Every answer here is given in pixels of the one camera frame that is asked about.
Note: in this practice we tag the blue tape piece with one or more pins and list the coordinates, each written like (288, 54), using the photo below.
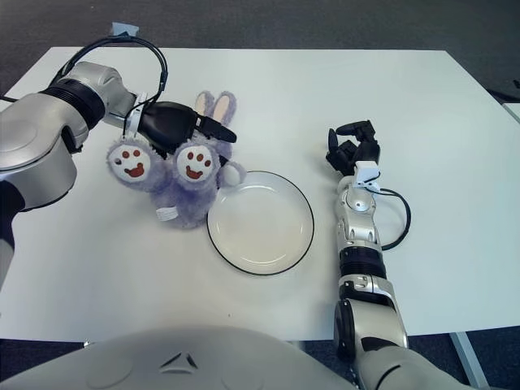
(124, 29)

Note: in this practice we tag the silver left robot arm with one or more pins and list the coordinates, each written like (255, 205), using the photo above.
(36, 134)

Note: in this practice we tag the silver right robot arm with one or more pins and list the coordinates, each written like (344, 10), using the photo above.
(357, 227)

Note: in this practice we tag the grey metal table leg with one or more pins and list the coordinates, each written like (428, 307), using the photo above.
(467, 351)

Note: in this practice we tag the grey robot torso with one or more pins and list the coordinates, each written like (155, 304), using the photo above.
(183, 365)

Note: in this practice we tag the white plate with black rim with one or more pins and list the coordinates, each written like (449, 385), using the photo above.
(260, 227)

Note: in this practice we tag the white neighbouring table corner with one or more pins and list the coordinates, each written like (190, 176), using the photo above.
(512, 113)

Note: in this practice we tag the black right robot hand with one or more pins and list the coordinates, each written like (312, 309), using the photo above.
(349, 154)

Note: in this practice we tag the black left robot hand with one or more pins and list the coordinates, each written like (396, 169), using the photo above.
(166, 122)

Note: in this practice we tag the purple bunny plush doll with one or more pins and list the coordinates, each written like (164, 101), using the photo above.
(191, 199)

